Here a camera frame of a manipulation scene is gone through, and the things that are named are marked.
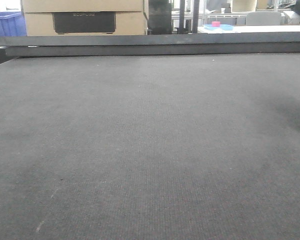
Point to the black vertical frame post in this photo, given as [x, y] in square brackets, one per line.
[195, 19]

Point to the grey office chair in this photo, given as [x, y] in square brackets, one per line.
[263, 18]

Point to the blue tray on white table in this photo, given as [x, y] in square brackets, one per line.
[223, 27]

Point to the small pink box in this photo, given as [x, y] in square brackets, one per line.
[215, 24]

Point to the blue plastic crate on table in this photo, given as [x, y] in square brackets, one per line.
[12, 24]

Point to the white plastic bin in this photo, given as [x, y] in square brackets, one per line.
[243, 6]

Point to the large cardboard box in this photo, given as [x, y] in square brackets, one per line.
[86, 17]

